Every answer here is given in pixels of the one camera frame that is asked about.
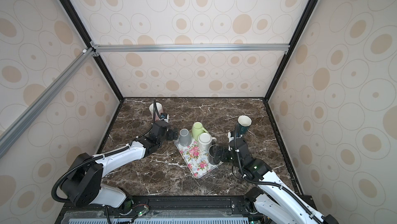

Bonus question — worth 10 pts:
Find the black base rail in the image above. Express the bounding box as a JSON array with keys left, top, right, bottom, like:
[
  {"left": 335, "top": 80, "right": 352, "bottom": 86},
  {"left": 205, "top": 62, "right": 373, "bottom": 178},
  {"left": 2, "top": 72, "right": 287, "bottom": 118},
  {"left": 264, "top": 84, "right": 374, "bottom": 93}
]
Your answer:
[{"left": 56, "top": 196, "right": 273, "bottom": 224}]

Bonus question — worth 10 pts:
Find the white ceramic mug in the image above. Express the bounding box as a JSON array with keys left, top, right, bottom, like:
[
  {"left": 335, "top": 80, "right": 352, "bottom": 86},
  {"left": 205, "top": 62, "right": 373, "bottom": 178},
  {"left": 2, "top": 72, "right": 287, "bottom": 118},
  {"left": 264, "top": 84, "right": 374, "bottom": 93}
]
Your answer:
[{"left": 197, "top": 133, "right": 217, "bottom": 152}]

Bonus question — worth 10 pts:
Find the black metal cup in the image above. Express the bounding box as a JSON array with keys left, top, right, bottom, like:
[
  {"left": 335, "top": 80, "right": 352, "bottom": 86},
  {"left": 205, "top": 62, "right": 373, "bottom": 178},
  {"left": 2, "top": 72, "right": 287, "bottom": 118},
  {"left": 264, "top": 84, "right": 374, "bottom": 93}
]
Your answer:
[{"left": 208, "top": 145, "right": 220, "bottom": 165}]

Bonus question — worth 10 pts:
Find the floral rectangular serving tray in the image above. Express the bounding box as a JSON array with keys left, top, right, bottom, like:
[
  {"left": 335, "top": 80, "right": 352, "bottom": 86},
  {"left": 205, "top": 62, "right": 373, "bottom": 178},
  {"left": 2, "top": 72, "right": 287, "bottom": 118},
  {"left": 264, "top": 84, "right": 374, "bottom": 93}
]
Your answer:
[{"left": 174, "top": 139, "right": 223, "bottom": 178}]

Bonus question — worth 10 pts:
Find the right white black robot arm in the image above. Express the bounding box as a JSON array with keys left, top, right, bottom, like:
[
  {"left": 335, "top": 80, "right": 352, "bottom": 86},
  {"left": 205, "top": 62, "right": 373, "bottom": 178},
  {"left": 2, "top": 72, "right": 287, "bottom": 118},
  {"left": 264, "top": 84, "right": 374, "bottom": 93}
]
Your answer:
[{"left": 209, "top": 130, "right": 338, "bottom": 224}]

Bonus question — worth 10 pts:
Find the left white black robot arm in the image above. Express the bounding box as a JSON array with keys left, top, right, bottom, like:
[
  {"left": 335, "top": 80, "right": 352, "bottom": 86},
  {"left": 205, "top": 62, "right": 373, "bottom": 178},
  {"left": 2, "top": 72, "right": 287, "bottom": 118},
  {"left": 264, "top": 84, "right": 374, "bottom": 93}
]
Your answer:
[{"left": 51, "top": 101, "right": 178, "bottom": 215}]

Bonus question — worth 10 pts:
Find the light green ceramic mug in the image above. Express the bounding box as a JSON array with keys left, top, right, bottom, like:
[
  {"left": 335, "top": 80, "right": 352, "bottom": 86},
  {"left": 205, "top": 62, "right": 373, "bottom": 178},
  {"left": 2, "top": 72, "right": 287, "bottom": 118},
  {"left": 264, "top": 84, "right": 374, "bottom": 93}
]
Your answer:
[{"left": 191, "top": 122, "right": 208, "bottom": 141}]

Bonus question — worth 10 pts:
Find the green circuit board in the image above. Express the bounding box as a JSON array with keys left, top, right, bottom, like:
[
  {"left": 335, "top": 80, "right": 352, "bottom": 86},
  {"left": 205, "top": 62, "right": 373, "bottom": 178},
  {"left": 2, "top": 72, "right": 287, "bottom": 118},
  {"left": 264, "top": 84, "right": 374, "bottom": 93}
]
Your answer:
[{"left": 131, "top": 204, "right": 149, "bottom": 220}]

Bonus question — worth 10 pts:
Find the pink ceramic mug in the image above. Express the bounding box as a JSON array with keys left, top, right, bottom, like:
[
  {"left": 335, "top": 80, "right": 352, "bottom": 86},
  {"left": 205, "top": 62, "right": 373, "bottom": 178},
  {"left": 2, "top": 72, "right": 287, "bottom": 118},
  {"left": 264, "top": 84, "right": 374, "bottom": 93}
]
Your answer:
[{"left": 149, "top": 102, "right": 163, "bottom": 121}]

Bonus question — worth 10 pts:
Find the grey ceramic mug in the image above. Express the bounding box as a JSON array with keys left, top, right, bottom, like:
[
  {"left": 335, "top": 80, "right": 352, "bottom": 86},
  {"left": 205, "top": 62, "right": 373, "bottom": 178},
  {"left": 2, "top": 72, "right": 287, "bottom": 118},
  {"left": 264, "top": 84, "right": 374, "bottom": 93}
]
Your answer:
[{"left": 179, "top": 128, "right": 192, "bottom": 147}]

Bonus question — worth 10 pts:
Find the dark green ceramic mug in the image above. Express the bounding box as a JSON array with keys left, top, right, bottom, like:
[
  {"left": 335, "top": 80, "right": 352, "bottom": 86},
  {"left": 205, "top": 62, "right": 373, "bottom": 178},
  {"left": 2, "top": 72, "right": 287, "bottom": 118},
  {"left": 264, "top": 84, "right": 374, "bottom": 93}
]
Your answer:
[{"left": 237, "top": 115, "right": 252, "bottom": 136}]

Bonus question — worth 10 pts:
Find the aluminium frame bar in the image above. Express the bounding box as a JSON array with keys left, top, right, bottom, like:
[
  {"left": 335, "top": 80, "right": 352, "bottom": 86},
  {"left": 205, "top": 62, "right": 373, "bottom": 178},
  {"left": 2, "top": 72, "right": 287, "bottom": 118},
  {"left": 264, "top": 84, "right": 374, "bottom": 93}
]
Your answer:
[
  {"left": 1, "top": 48, "right": 94, "bottom": 157},
  {"left": 94, "top": 44, "right": 290, "bottom": 52}
]

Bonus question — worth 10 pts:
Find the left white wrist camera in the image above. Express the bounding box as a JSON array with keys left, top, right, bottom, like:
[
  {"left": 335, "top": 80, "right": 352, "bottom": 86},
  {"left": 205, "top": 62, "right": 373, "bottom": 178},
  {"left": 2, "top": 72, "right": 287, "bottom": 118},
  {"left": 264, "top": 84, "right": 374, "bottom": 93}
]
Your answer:
[{"left": 160, "top": 113, "right": 169, "bottom": 123}]

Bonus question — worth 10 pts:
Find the left aluminium frame bar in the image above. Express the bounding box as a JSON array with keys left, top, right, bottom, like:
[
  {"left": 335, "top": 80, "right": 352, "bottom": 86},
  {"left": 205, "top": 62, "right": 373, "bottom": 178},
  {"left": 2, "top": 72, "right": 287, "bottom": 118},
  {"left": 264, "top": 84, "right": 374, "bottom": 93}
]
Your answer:
[{"left": 1, "top": 48, "right": 94, "bottom": 157}]

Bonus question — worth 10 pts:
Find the back aluminium frame bar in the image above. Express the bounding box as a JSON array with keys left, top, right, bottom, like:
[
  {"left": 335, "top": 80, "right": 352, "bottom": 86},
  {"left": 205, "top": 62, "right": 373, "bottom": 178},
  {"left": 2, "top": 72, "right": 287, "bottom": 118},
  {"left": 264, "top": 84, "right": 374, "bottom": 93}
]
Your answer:
[{"left": 94, "top": 44, "right": 290, "bottom": 52}]

